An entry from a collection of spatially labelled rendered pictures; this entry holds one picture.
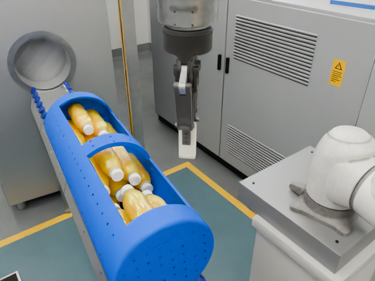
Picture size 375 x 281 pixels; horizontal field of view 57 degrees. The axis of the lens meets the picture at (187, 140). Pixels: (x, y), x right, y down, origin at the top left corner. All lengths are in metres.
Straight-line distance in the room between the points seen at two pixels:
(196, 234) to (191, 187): 1.98
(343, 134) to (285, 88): 1.33
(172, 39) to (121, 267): 0.54
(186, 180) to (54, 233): 1.09
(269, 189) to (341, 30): 1.10
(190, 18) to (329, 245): 0.76
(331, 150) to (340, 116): 1.14
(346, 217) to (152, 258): 0.57
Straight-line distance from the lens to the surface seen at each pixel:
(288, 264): 1.20
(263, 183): 1.20
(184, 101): 0.52
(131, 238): 0.82
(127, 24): 1.69
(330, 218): 1.10
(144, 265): 0.87
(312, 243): 1.09
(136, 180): 1.14
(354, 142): 0.98
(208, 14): 0.50
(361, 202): 0.97
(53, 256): 2.51
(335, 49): 2.05
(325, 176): 1.02
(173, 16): 0.49
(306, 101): 2.23
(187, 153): 0.62
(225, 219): 2.60
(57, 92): 2.36
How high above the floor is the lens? 1.81
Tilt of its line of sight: 32 degrees down
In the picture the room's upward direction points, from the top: straight up
